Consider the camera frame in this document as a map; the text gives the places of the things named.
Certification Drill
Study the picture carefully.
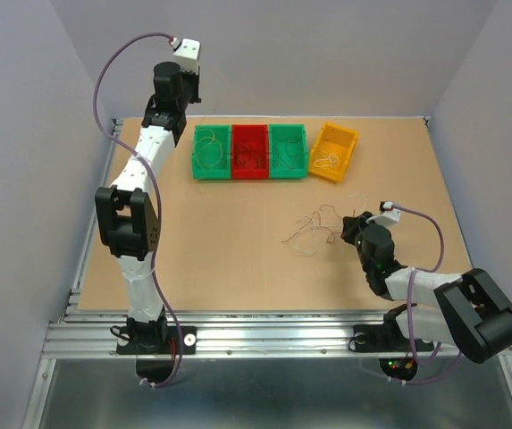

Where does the wire bundle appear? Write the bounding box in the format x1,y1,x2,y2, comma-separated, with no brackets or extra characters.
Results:
280,192,368,258

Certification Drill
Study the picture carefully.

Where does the red wire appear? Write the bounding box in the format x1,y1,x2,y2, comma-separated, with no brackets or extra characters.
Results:
232,140,268,173

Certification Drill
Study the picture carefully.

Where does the brown wire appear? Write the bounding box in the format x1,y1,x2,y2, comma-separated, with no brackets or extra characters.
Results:
272,136,306,173

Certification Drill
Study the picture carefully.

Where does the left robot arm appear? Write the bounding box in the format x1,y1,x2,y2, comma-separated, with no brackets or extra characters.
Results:
95,59,201,352

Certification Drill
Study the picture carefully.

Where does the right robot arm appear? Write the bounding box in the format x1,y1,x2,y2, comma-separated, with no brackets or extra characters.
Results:
340,205,512,364

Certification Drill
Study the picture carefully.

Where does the left green bin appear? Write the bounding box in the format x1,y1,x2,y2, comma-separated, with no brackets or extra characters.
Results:
191,125,231,181

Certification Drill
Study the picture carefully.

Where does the green bin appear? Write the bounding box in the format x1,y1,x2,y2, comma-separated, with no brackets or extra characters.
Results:
268,123,308,180
191,125,231,181

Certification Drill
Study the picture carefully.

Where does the yellow bin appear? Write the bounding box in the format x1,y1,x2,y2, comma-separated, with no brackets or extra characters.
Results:
307,122,359,183

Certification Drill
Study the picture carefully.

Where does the red bin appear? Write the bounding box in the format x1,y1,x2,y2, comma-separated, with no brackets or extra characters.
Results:
231,124,270,180

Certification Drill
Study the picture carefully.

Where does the right green bin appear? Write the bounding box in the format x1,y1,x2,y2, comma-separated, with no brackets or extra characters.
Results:
268,123,308,180

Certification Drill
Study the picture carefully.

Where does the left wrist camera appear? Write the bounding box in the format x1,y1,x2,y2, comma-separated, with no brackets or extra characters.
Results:
169,37,201,75

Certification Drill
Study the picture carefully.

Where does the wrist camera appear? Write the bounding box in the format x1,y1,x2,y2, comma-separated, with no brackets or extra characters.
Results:
366,201,401,228
169,37,201,75

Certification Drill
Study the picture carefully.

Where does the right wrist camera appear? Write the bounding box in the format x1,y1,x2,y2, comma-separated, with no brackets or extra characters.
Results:
366,201,401,228

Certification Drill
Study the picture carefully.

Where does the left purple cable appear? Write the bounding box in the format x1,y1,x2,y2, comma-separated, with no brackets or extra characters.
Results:
92,33,185,390

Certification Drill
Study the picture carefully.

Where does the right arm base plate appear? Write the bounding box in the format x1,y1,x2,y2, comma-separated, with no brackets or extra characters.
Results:
348,324,412,353

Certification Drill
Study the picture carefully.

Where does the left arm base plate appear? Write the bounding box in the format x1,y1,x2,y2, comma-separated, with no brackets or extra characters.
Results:
110,325,197,356

